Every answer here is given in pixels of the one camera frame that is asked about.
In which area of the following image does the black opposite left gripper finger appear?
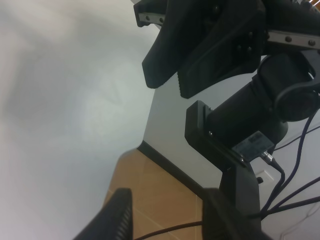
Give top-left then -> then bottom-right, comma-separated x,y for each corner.
142,0 -> 220,88

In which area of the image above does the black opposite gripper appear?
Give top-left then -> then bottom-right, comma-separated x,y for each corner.
133,0 -> 320,98

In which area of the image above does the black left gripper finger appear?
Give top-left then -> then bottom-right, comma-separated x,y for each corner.
202,188 -> 270,240
75,188 -> 133,240

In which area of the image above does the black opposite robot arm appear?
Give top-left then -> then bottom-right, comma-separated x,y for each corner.
133,0 -> 320,240

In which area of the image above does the dark cable on floor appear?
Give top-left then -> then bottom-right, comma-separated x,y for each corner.
134,220 -> 204,240

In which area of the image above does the black camera cable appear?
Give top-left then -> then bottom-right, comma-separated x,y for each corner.
249,109 -> 320,223

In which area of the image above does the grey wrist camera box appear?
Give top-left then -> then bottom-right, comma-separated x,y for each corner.
232,131 -> 274,163

